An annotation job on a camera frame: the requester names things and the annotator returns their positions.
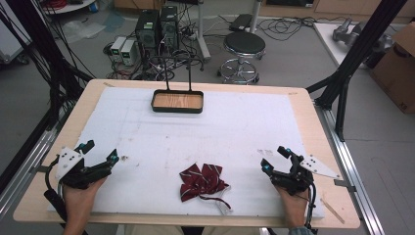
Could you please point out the black tray with wooden bottom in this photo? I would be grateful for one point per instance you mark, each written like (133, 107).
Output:
(177, 102)

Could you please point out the person's right hand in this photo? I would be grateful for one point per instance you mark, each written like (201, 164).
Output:
(296, 209)

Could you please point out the grey robot part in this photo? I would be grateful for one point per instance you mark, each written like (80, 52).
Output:
(350, 32)

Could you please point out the dark red striped bow tie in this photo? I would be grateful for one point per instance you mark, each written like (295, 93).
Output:
(200, 181)

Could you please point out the thin wooden stick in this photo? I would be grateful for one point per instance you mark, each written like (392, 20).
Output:
(332, 211)

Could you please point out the flat black box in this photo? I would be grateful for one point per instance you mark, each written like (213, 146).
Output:
(240, 23)

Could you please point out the black computer tower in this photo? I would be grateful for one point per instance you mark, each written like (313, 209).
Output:
(169, 27)
(147, 29)

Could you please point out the white foam mat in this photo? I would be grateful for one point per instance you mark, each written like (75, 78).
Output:
(195, 140)

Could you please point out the person's left hand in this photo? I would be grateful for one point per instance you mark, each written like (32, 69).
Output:
(78, 202)

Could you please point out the black metal frame stand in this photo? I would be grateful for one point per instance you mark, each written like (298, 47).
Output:
(42, 49)
(359, 55)

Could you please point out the white table leg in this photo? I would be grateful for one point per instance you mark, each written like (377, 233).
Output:
(203, 32)

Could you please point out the black round stool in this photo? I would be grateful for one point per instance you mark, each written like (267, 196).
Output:
(244, 44)

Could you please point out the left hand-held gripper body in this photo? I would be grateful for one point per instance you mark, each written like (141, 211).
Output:
(70, 161)

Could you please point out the white power supply box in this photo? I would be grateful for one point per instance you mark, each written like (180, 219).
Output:
(128, 52)
(117, 49)

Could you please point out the brown cardboard box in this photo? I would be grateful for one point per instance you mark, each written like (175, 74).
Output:
(396, 75)

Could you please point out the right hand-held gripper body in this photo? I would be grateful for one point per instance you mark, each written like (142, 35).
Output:
(298, 178)

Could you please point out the aluminium rail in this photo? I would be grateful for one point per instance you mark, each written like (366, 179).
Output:
(26, 166)
(352, 169)

